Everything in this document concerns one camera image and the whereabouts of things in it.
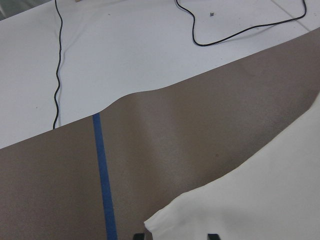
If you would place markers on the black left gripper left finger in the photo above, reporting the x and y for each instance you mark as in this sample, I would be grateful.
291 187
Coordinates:
139 236

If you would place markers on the cream long-sleeve Twinkle shirt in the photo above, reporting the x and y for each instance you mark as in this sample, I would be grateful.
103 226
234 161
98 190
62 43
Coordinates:
273 195

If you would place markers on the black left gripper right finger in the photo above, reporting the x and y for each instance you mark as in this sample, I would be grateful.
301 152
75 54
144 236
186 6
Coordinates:
213 236

